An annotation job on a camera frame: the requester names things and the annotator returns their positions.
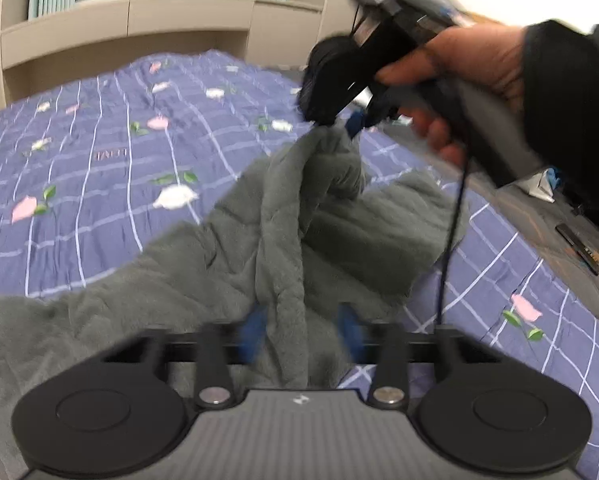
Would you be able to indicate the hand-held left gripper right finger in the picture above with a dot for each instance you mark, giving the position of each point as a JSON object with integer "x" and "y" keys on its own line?
{"x": 349, "y": 332}

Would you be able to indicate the black remote control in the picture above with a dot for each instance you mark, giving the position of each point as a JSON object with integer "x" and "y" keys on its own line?
{"x": 579, "y": 249}

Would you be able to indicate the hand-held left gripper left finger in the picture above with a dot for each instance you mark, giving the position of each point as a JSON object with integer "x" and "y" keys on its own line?
{"x": 253, "y": 335}

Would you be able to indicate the beige built-in cabinet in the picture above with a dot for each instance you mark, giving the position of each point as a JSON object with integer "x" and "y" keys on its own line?
{"x": 154, "y": 20}

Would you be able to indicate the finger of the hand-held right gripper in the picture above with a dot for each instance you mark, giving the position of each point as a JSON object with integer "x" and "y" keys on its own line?
{"x": 329, "y": 80}
{"x": 358, "y": 122}

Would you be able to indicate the person's right hand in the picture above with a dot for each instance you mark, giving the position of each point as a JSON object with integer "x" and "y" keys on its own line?
{"x": 484, "y": 55}

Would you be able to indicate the grey towel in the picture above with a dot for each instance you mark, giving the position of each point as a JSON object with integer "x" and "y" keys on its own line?
{"x": 279, "y": 240}

